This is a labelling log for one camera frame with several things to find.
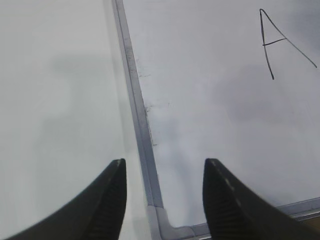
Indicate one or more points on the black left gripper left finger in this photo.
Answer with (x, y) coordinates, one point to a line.
(97, 213)

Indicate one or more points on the white board with aluminium frame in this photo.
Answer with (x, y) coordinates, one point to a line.
(234, 80)

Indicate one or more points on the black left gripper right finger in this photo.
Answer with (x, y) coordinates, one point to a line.
(235, 212)

